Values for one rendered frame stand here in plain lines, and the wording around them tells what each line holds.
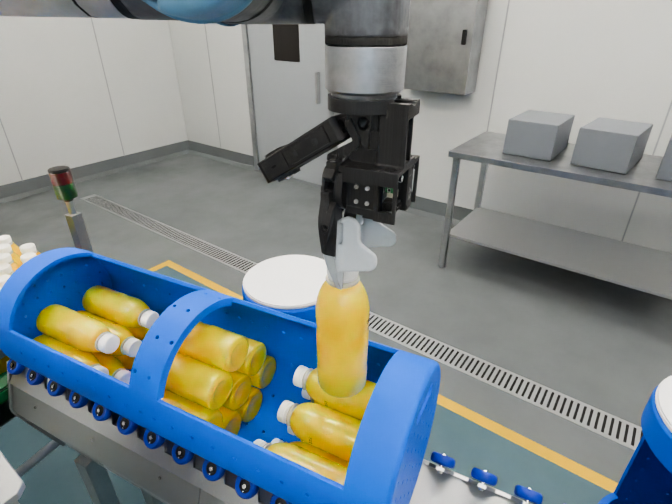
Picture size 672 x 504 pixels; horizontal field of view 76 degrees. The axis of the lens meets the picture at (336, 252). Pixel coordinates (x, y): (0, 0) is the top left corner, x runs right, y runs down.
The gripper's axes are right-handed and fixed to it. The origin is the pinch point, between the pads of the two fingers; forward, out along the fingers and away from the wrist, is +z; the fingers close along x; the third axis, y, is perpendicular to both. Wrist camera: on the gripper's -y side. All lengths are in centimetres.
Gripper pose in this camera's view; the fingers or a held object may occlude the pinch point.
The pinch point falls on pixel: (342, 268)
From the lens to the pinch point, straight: 52.0
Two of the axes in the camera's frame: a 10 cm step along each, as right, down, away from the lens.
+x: 4.4, -4.3, 7.9
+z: 0.0, 8.8, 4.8
